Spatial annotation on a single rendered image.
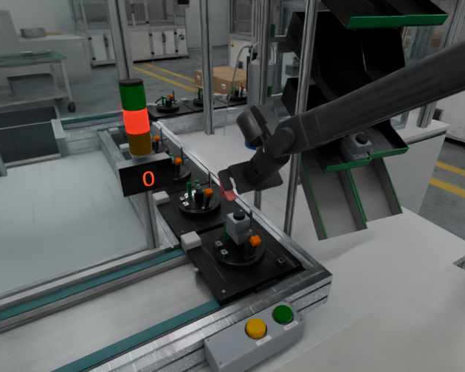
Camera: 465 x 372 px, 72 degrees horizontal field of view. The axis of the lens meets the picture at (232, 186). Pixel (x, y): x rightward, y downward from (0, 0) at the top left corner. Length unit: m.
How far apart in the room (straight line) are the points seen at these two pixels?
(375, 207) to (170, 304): 0.65
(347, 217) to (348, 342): 0.32
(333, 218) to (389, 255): 0.27
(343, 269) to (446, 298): 0.27
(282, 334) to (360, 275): 0.39
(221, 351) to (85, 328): 0.32
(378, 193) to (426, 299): 0.32
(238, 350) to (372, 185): 0.64
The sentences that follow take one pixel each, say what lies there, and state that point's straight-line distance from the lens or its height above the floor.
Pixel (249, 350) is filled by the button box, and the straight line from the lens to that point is 0.72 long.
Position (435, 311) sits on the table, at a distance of 1.04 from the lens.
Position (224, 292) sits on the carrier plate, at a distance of 0.79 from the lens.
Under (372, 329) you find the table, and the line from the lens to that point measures 0.93.
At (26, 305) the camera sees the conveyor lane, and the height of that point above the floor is 0.95.
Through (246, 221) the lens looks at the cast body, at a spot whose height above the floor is 1.08.
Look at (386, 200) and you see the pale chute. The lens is 1.10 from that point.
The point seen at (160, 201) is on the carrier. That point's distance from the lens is 1.09.
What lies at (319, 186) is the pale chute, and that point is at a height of 1.09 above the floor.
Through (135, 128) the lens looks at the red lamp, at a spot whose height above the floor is 1.32.
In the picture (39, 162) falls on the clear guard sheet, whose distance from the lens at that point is 0.77.
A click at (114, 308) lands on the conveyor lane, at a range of 0.88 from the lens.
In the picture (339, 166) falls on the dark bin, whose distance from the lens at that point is 0.83.
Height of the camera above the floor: 1.56
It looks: 30 degrees down
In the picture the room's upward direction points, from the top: straight up
